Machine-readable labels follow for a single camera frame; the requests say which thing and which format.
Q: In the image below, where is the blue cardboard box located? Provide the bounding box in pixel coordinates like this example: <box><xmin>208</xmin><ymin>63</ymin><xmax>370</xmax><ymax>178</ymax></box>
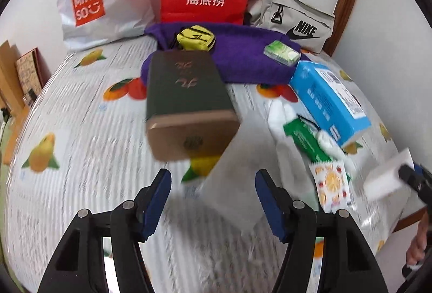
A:
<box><xmin>289</xmin><ymin>61</ymin><xmax>372</xmax><ymax>148</ymax></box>

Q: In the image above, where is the green tissue pack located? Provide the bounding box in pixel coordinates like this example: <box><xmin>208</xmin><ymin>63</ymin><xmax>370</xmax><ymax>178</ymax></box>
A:
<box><xmin>264</xmin><ymin>41</ymin><xmax>301</xmax><ymax>67</ymax></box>

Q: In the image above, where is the green snack packet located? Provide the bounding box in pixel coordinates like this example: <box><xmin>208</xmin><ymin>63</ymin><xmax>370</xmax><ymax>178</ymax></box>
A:
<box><xmin>283</xmin><ymin>117</ymin><xmax>333</xmax><ymax>163</ymax></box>

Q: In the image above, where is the fruit print sachet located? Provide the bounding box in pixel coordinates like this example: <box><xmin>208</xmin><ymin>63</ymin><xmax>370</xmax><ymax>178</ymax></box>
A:
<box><xmin>310</xmin><ymin>160</ymin><xmax>352</xmax><ymax>212</ymax></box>

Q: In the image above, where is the dark green gold box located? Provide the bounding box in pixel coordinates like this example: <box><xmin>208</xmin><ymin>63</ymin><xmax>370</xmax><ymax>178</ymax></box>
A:
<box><xmin>145</xmin><ymin>50</ymin><xmax>241</xmax><ymax>161</ymax></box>

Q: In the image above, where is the grey sling bag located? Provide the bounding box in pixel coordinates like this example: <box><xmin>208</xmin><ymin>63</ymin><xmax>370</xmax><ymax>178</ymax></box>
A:
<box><xmin>248</xmin><ymin>0</ymin><xmax>335</xmax><ymax>54</ymax></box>

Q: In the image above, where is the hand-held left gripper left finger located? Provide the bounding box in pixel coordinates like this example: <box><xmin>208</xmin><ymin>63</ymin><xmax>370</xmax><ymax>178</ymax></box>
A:
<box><xmin>36</xmin><ymin>169</ymin><xmax>173</xmax><ymax>293</ymax></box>

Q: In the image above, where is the wooden bed frame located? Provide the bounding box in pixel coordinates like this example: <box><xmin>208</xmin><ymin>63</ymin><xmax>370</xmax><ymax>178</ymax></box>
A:
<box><xmin>393</xmin><ymin>207</ymin><xmax>426</xmax><ymax>233</ymax></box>

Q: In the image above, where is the purple towel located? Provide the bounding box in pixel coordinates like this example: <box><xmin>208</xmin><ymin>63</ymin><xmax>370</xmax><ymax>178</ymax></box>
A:
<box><xmin>140</xmin><ymin>22</ymin><xmax>309</xmax><ymax>94</ymax></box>

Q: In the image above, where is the brown cardboard sheet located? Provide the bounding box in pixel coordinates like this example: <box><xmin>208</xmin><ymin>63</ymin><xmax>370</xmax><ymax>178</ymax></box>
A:
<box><xmin>0</xmin><ymin>40</ymin><xmax>26</xmax><ymax>116</ymax></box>

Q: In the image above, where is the white cloth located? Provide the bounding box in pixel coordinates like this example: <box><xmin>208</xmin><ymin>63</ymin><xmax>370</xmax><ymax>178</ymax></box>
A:
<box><xmin>268</xmin><ymin>99</ymin><xmax>316</xmax><ymax>199</ymax></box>

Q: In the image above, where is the white foam block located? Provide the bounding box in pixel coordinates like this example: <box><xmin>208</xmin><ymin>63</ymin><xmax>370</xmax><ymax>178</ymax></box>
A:
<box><xmin>366</xmin><ymin>149</ymin><xmax>415</xmax><ymax>202</ymax></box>

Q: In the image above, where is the translucent white packet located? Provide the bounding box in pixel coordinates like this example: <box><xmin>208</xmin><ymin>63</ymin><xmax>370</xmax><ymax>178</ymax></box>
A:
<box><xmin>199</xmin><ymin>134</ymin><xmax>274</xmax><ymax>234</ymax></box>

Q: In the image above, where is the person's right hand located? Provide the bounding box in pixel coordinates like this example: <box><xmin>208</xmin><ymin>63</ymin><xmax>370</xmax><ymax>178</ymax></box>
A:
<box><xmin>406</xmin><ymin>210</ymin><xmax>432</xmax><ymax>267</ymax></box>

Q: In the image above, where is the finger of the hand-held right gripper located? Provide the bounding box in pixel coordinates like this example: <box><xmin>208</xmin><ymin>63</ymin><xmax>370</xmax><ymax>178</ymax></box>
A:
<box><xmin>415</xmin><ymin>165</ymin><xmax>432</xmax><ymax>184</ymax></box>
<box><xmin>398</xmin><ymin>163</ymin><xmax>432</xmax><ymax>206</ymax></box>

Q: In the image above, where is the yellow black striped pouch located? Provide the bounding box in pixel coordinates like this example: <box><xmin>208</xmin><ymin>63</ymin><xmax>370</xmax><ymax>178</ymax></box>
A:
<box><xmin>176</xmin><ymin>25</ymin><xmax>217</xmax><ymax>52</ymax></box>

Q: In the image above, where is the brown printed book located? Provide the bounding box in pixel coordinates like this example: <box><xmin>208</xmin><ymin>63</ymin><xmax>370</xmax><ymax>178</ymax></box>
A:
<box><xmin>15</xmin><ymin>48</ymin><xmax>46</xmax><ymax>105</ymax></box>

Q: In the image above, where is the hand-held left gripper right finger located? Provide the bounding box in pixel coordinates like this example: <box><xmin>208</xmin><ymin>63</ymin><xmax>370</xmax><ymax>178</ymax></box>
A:
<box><xmin>255</xmin><ymin>169</ymin><xmax>389</xmax><ymax>293</ymax></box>

